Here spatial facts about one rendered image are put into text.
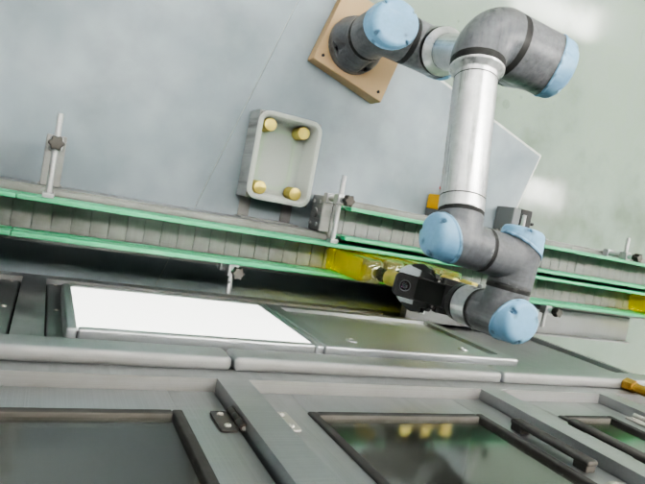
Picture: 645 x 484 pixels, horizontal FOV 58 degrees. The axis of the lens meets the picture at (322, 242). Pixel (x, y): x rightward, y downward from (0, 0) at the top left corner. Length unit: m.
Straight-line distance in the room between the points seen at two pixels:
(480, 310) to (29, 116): 1.05
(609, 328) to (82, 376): 1.81
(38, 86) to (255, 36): 0.53
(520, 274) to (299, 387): 0.40
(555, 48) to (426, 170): 0.75
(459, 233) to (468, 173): 0.11
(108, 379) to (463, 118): 0.67
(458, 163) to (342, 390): 0.41
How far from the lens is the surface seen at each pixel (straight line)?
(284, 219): 1.58
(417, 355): 1.16
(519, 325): 1.00
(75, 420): 0.76
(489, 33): 1.08
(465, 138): 0.99
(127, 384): 0.85
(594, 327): 2.21
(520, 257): 1.00
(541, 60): 1.14
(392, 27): 1.45
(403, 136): 1.75
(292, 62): 1.61
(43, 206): 1.35
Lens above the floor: 2.23
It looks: 64 degrees down
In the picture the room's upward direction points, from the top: 107 degrees clockwise
